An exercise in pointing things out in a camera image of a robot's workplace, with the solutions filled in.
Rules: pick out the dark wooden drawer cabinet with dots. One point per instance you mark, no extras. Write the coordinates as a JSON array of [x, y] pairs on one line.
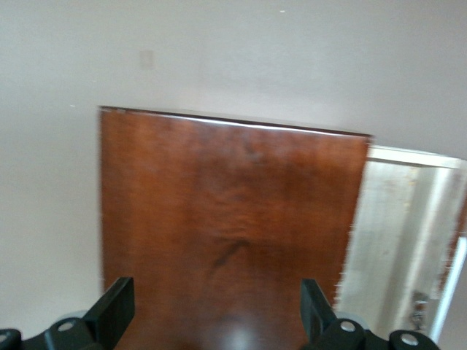
[[219, 218]]

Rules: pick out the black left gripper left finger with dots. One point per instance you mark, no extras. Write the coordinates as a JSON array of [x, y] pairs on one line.
[[109, 317]]

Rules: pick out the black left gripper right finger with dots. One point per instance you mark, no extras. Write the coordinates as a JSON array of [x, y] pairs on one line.
[[321, 328]]

